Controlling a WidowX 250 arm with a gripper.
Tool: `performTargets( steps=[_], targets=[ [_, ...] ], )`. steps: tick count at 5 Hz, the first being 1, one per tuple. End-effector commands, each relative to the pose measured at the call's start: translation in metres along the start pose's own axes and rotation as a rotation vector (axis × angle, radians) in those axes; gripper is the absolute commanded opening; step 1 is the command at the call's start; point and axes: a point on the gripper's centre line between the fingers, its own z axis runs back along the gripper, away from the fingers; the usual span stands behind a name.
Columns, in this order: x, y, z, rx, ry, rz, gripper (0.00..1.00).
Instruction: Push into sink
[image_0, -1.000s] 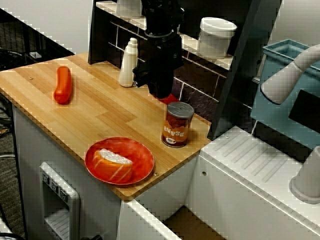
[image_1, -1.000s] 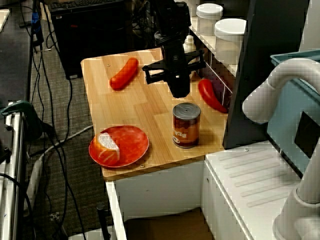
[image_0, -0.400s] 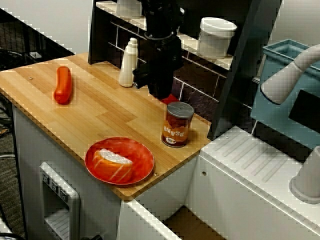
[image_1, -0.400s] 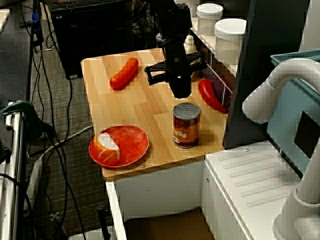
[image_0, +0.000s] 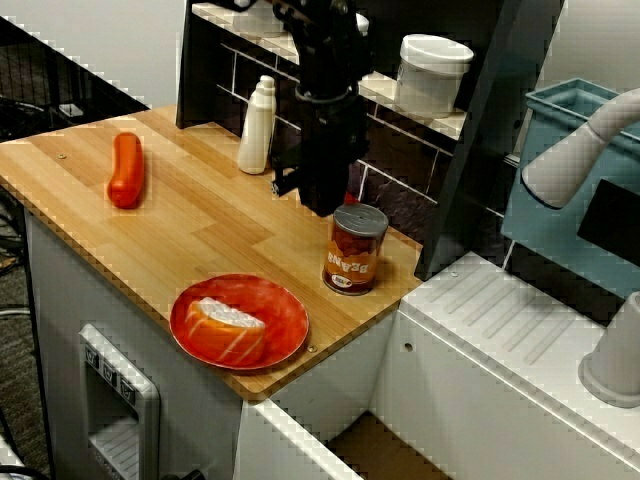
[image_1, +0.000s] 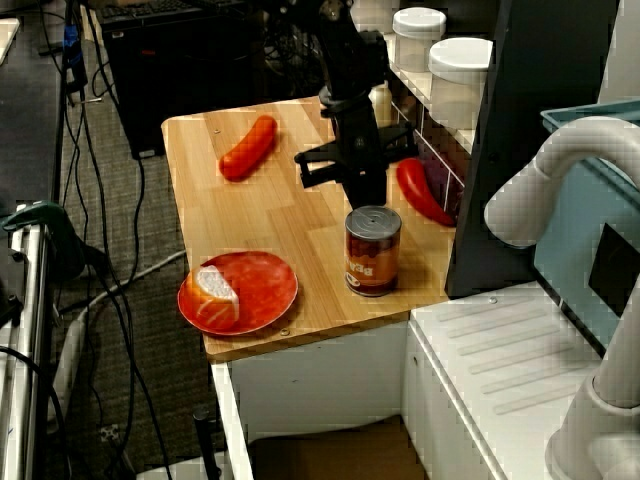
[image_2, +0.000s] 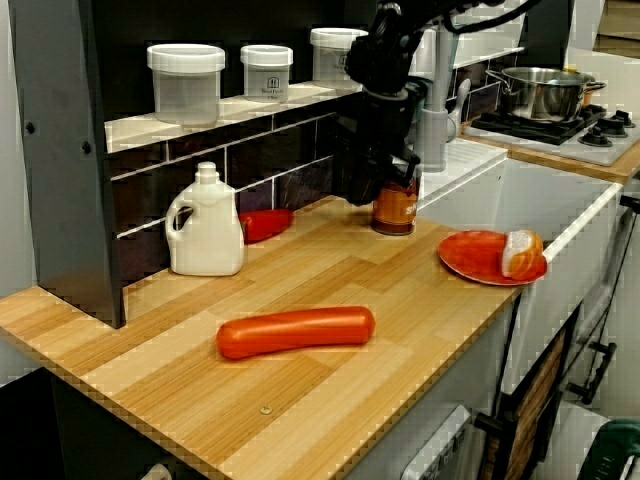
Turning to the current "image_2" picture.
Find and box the orange toy sausage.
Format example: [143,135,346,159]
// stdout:
[215,305,377,361]

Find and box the dark grey kitchen hutch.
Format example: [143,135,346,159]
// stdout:
[9,0,576,331]

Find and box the white appliance panel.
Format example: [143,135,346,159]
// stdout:
[399,403,474,480]

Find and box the light grey toy faucet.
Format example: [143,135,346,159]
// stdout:
[417,19,474,174]

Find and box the steel cooking pot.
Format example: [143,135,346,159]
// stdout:
[484,66,608,123]

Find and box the green clamp tool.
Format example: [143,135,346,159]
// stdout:
[592,418,640,480]

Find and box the white stove black grate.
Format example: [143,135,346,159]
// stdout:
[458,105,640,169]

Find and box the black cable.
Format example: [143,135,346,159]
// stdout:
[574,193,640,351]

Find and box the black framed oven door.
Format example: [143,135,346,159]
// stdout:
[473,299,586,480]

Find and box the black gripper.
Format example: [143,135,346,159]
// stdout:
[332,92,423,206]

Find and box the brown bean can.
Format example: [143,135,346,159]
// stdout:
[370,167,420,237]

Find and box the red plate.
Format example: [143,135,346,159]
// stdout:
[437,229,549,287]

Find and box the white ribbed drainboard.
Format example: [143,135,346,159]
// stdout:
[418,137,509,201]

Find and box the small clear jar white lid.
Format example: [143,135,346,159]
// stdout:
[239,44,294,104]

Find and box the white sink basin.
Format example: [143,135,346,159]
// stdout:
[417,154,626,401]

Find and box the black bar handle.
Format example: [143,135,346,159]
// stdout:
[567,342,618,405]

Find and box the white plastic bottle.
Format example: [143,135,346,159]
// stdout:
[164,161,246,277]

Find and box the red toy pepper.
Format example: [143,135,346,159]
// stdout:
[238,208,295,245]

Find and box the large clear jar white lid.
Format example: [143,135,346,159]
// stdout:
[309,27,370,84]
[146,43,226,126]

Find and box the black stove knob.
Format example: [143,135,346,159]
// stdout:
[602,110,632,137]
[578,125,614,148]

